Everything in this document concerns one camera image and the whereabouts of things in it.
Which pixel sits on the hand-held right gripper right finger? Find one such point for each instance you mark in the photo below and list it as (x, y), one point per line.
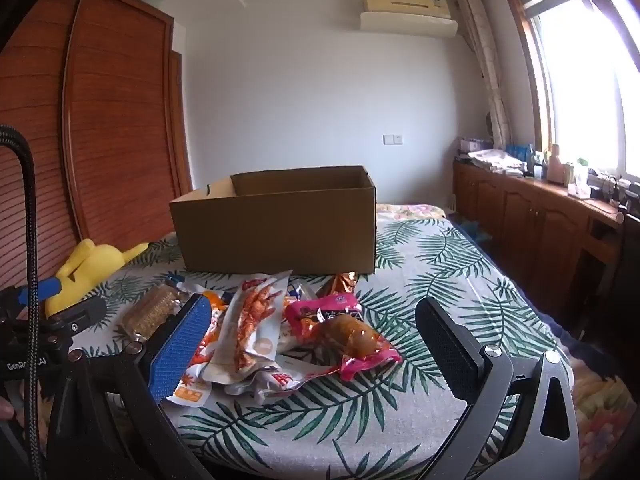
(450, 355)

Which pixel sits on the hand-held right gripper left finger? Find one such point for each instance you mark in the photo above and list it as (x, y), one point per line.
(180, 350)

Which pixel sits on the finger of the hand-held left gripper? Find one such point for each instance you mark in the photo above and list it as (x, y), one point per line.
(40, 291)
(80, 314)

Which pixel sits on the orange crayfish print packet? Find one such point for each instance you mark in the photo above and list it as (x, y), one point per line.
(192, 390)

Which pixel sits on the clear biscuit packet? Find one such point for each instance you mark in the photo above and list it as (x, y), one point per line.
(150, 312)

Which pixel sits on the white crayfish print packet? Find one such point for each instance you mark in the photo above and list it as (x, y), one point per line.
(250, 330)

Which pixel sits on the pink chicken leg packet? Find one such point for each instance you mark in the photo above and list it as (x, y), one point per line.
(350, 335)

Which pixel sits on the white red snack packet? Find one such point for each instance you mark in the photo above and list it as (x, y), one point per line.
(280, 382)

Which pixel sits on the brown foil snack packet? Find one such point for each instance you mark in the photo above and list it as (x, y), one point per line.
(342, 284)

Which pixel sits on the brown cardboard box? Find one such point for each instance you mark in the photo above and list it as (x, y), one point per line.
(280, 230)

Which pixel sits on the person's left hand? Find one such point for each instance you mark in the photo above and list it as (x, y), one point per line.
(5, 410)

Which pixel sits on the yellow plush toy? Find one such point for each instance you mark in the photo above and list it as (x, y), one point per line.
(95, 265)

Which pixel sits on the leaf print bedsheet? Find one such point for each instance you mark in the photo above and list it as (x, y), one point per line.
(410, 280)

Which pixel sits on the teal cloth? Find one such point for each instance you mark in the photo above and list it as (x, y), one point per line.
(477, 230)

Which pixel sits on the floral blanket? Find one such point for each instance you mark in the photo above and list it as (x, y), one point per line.
(410, 210)

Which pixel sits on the wooden window cabinet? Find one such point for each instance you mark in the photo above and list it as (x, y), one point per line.
(520, 215)

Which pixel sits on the black chair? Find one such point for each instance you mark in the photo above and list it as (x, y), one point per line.
(615, 285)

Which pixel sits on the wooden slatted wardrobe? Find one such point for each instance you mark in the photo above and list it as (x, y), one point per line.
(115, 110)

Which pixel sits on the folded floral cloth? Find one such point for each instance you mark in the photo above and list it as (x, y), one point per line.
(495, 159)

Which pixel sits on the purple flat box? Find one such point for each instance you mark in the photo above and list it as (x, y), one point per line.
(475, 146)

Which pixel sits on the blue packages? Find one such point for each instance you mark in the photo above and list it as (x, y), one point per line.
(517, 152)

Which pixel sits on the pink thermos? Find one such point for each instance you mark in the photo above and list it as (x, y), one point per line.
(555, 165)

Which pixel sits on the clear plastic container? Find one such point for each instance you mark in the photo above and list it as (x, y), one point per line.
(579, 180)

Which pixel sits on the black mini tripod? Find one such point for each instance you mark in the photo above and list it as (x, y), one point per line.
(612, 190)

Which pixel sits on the patterned beige curtain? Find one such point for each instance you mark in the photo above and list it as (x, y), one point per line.
(485, 70)

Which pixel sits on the wooden framed window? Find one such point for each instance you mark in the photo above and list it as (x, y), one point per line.
(580, 85)

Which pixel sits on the white wall switch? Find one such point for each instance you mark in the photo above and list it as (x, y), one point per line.
(393, 139)

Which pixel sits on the wall air conditioner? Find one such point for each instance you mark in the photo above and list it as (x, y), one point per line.
(407, 17)

